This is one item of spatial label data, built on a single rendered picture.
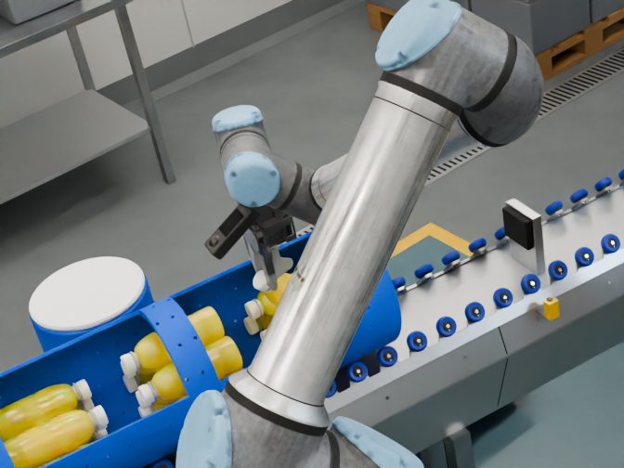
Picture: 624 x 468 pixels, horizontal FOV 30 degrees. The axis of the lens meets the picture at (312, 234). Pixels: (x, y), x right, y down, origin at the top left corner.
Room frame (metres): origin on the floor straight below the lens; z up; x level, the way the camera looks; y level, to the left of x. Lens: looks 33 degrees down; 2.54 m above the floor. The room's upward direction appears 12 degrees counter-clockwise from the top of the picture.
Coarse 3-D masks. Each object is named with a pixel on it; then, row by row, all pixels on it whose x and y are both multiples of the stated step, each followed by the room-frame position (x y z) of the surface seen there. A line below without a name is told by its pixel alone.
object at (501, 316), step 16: (608, 256) 2.12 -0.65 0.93; (576, 272) 2.08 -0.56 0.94; (592, 272) 2.09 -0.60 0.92; (544, 288) 2.06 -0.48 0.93; (560, 288) 2.06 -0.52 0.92; (512, 304) 2.02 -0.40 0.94; (528, 304) 2.02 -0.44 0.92; (496, 320) 1.99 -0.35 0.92; (464, 336) 1.96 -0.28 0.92; (416, 352) 1.93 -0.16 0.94; (432, 352) 1.93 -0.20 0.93; (384, 368) 1.90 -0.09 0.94; (400, 368) 1.90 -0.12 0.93; (416, 368) 1.90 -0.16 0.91; (352, 384) 1.87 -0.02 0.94; (368, 384) 1.87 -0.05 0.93; (336, 400) 1.84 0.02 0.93; (352, 400) 1.85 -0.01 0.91
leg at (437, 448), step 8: (440, 440) 2.10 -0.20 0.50; (424, 448) 2.10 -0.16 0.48; (432, 448) 2.09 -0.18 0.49; (440, 448) 2.10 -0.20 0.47; (424, 456) 2.11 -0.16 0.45; (432, 456) 2.09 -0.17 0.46; (440, 456) 2.10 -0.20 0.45; (424, 464) 2.12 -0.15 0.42; (432, 464) 2.09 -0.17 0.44; (440, 464) 2.10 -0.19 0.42
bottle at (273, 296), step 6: (282, 276) 1.88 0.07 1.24; (288, 276) 1.88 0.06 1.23; (282, 282) 1.86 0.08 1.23; (288, 282) 1.87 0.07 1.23; (282, 288) 1.86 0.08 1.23; (270, 294) 1.86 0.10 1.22; (276, 294) 1.85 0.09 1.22; (282, 294) 1.85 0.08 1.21; (270, 300) 1.86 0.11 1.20; (276, 300) 1.85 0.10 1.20
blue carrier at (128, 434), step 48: (192, 288) 1.95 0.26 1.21; (240, 288) 2.05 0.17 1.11; (384, 288) 1.88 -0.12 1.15; (96, 336) 1.90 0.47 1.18; (144, 336) 1.96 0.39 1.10; (192, 336) 1.79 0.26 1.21; (240, 336) 2.01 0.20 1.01; (384, 336) 1.87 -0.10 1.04; (0, 384) 1.84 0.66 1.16; (48, 384) 1.89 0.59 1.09; (96, 384) 1.91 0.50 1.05; (192, 384) 1.72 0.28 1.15; (144, 432) 1.67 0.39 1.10
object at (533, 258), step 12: (516, 204) 2.18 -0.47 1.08; (504, 216) 2.19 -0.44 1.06; (516, 216) 2.15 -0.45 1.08; (528, 216) 2.13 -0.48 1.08; (540, 216) 2.12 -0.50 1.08; (504, 228) 2.19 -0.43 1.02; (516, 228) 2.15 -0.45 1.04; (528, 228) 2.12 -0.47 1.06; (540, 228) 2.12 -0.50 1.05; (516, 240) 2.15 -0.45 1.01; (528, 240) 2.11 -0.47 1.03; (540, 240) 2.12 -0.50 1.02; (516, 252) 2.18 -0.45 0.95; (528, 252) 2.14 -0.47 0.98; (540, 252) 2.12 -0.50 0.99; (528, 264) 2.14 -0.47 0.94; (540, 264) 2.12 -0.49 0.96
